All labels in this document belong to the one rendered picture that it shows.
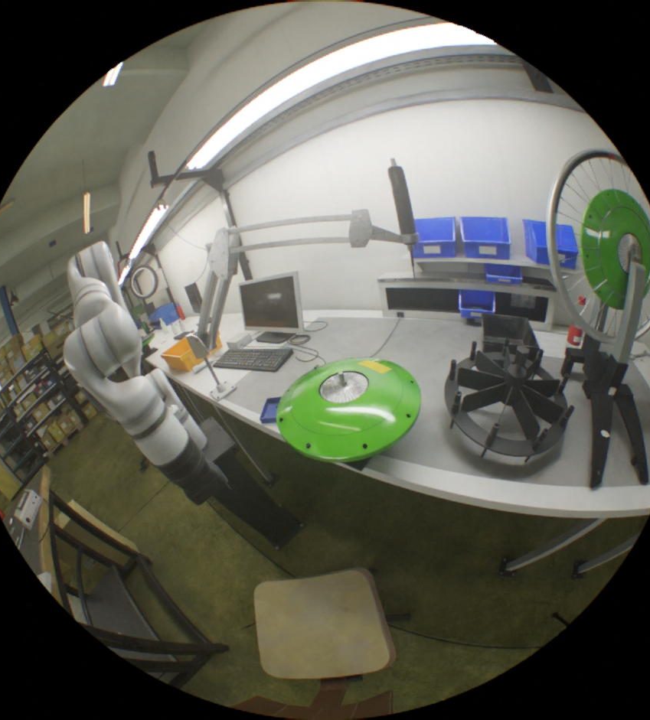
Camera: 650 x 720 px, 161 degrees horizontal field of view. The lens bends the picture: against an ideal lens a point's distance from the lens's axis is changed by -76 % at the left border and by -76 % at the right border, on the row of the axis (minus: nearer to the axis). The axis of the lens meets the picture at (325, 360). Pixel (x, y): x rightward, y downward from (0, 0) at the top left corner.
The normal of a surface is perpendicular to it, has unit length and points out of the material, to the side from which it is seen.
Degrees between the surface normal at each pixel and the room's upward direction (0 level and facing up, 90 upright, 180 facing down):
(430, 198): 90
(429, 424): 0
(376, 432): 24
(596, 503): 0
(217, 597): 0
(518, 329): 87
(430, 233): 90
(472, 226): 90
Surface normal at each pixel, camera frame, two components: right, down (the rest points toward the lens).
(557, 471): -0.22, -0.84
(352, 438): -0.19, -0.58
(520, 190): -0.54, 0.53
